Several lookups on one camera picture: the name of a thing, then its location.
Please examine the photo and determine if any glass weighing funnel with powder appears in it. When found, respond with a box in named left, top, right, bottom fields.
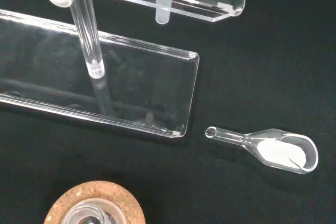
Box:
left=204, top=126, right=319, bottom=175

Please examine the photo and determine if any black bench cloth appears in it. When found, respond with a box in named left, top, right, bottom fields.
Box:
left=0, top=0, right=336, bottom=224

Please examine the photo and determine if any round-bottom glass flask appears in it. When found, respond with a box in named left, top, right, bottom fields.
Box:
left=61, top=200, right=124, bottom=224

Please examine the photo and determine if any clear acrylic funnel stand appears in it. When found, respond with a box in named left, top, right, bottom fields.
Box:
left=0, top=0, right=249, bottom=140

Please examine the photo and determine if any cork ring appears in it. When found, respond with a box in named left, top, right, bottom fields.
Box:
left=43, top=180, right=146, bottom=224

